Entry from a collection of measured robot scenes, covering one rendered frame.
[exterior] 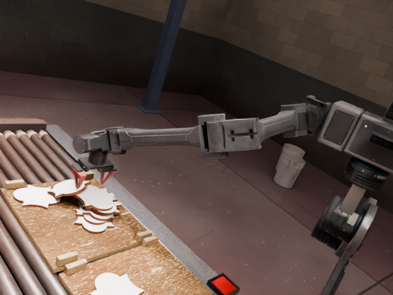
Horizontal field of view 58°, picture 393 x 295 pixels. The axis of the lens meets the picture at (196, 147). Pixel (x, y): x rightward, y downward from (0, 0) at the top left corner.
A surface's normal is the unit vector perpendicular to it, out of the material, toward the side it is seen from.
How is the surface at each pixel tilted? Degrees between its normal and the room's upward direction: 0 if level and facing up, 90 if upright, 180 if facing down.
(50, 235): 0
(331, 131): 90
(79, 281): 0
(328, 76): 90
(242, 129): 81
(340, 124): 90
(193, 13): 90
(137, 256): 0
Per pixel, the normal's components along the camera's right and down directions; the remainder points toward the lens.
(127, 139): -0.61, 0.16
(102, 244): 0.30, -0.89
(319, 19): -0.75, 0.00
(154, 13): 0.59, 0.46
